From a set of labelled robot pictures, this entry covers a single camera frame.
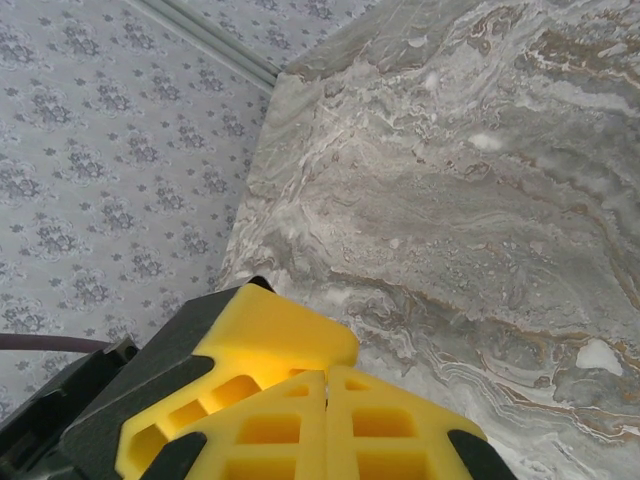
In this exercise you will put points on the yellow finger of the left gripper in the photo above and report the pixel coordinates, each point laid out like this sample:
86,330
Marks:
280,330

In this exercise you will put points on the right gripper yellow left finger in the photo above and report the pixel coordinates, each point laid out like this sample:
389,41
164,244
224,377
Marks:
280,430

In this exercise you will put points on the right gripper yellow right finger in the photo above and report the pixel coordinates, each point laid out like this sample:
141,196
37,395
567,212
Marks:
380,430

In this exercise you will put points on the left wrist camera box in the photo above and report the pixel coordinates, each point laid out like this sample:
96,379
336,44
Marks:
60,387

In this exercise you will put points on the aluminium frame corner post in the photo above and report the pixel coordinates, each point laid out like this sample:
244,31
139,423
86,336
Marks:
210,40

